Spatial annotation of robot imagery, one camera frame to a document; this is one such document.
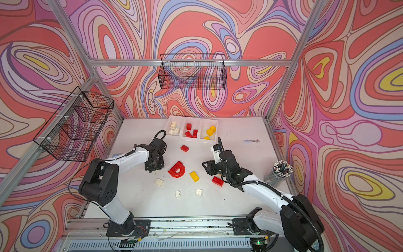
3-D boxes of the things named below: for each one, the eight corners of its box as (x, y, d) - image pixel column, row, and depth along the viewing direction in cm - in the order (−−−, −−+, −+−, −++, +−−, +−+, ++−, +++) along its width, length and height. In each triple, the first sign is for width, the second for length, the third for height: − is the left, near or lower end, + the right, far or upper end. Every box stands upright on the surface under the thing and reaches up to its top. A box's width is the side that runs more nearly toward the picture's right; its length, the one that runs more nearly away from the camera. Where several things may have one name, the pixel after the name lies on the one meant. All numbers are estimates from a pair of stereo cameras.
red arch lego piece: (167, 171, 94) (166, 169, 93) (179, 162, 99) (179, 160, 97) (176, 181, 91) (175, 179, 89) (188, 170, 95) (188, 169, 93)
